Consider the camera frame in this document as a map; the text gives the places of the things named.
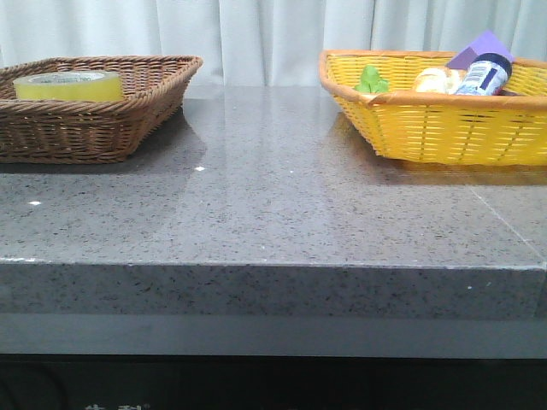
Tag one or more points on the yellow tape roll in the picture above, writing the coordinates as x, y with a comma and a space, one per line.
76, 85

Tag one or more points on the white curtain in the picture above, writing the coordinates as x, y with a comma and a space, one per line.
261, 43

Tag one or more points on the toy bread roll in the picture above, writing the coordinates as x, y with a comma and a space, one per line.
440, 79

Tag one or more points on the yellow woven basket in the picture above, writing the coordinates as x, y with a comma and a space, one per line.
435, 128

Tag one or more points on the blue white labelled bottle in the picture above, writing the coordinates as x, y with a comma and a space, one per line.
486, 76

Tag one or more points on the brown wicker basket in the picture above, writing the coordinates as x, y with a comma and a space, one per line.
62, 132

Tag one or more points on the purple foam block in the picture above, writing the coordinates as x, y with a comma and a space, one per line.
486, 42

